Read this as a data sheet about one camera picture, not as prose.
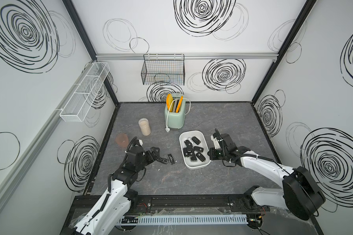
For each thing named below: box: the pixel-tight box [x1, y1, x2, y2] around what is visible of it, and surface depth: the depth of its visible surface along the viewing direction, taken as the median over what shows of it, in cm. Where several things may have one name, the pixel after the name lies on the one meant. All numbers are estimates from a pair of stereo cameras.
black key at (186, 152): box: [183, 147, 190, 158], surface depth 92 cm
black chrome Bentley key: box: [167, 153, 176, 165], surface depth 90 cm
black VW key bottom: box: [193, 146, 204, 153], surface depth 93 cm
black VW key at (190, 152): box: [185, 148, 197, 161], surface depth 91 cm
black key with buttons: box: [191, 136, 202, 145], surface depth 98 cm
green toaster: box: [164, 93, 186, 129], surface depth 96 cm
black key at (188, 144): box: [182, 139, 193, 151], surface depth 95 cm
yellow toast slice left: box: [166, 93, 175, 113], surface depth 95 cm
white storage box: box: [178, 130, 212, 170], surface depth 93 cm
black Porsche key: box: [156, 157, 169, 165], surface depth 89 cm
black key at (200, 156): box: [195, 152, 206, 163], surface depth 91 cm
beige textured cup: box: [138, 117, 152, 136], surface depth 96 cm
